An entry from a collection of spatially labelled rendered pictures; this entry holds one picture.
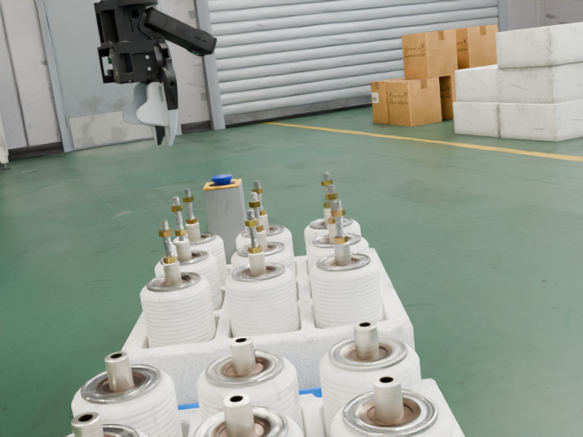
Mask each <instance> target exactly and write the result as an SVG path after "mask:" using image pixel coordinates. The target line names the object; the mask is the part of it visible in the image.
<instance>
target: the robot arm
mask: <svg viewBox="0 0 583 437"><path fill-rule="evenodd" d="M157 4H159V2H158V0H101V1H100V2H99V3H94V7H95V17H96V21H97V27H98V32H99V37H100V43H101V47H98V48H97V51H98V56H99V62H100V66H101V72H102V81H103V84H104V83H111V82H115V83H118V84H125V83H135V82H140V83H139V84H137V85H136V86H135V87H134V101H133V103H132V104H130V105H129V106H127V107H126V108H124V109H123V110H122V119H123V120H124V121H125V122H126V123H130V124H137V125H144V126H150V127H151V131H152V134H153V137H154V140H155V143H156V145H157V146H158V145H161V142H162V140H163V137H164V135H166V139H167V146H172V145H173V143H174V137H175V134H176V128H177V120H178V107H179V106H178V87H177V80H176V75H175V72H174V66H173V61H172V57H171V53H170V50H169V47H168V45H167V44H166V42H165V40H167V41H169V42H172V43H174V44H176V45H179V46H181V47H182V48H184V49H187V51H188V52H190V53H192V54H194V55H198V56H204V55H211V54H213V52H214V49H215V46H216V43H217V38H215V37H213V36H212V35H211V34H209V33H207V32H205V31H204V30H201V29H196V28H194V27H192V26H190V25H188V24H186V23H183V22H182V21H180V20H178V19H176V18H174V17H172V16H169V15H167V14H165V13H163V12H161V11H159V10H157V9H155V8H153V7H151V6H155V5H157ZM146 7H150V8H147V9H146ZM106 56H109V57H108V64H112V65H113V69H108V75H105V74H104V68H103V63H102V57H106ZM158 82H159V83H158Z"/></svg>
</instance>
